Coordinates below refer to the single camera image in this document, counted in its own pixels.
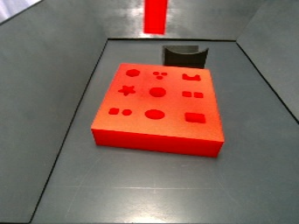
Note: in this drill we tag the tall red arch peg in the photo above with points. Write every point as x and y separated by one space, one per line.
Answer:
156 14

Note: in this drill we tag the red shape sorting board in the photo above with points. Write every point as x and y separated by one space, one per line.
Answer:
161 108

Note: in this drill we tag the black curved holder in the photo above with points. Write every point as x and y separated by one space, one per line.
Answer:
185 56

